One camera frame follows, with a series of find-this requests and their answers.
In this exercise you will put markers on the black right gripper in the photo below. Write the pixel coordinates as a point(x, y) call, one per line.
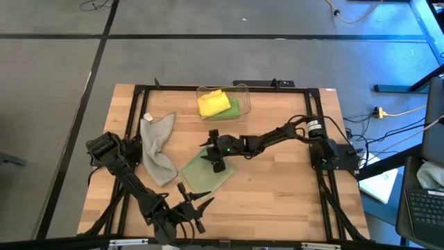
point(229, 147)

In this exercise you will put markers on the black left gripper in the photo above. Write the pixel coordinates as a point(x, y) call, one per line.
point(184, 213)

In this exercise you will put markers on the pale green microfiber towel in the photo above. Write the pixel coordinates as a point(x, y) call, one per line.
point(201, 178)

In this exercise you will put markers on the bright green microfiber towel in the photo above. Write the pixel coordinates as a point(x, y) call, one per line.
point(234, 109)

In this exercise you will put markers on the yellow microfiber towel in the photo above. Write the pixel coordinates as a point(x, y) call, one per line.
point(213, 103)

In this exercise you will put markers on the grey microfiber towel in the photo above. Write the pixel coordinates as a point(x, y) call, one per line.
point(156, 152)

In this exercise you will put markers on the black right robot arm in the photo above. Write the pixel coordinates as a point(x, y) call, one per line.
point(274, 135)

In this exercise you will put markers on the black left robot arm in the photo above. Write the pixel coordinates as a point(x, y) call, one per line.
point(128, 177)

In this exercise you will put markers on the clear plastic bin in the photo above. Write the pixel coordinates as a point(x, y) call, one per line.
point(245, 104)

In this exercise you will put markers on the black overhead crossbeam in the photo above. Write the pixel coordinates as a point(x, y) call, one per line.
point(69, 243)

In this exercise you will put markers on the white box with green logo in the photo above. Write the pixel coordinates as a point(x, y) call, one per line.
point(379, 185)

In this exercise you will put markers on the black diagonal stand beam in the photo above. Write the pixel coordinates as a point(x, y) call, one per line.
point(388, 163)

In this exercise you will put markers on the black desk foot bar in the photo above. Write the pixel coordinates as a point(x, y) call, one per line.
point(392, 88)

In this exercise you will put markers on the dark grey chair foot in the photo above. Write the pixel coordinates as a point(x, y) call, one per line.
point(10, 159)

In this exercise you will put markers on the pale crumpled cloth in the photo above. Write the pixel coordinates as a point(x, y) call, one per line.
point(431, 175)

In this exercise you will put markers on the grey open laptop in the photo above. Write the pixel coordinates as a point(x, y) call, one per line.
point(425, 212)

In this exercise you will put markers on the silver metal bracket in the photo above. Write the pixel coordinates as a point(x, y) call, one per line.
point(128, 242)
point(320, 246)

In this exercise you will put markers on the black aluminium table frame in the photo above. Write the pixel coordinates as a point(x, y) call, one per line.
point(277, 89)

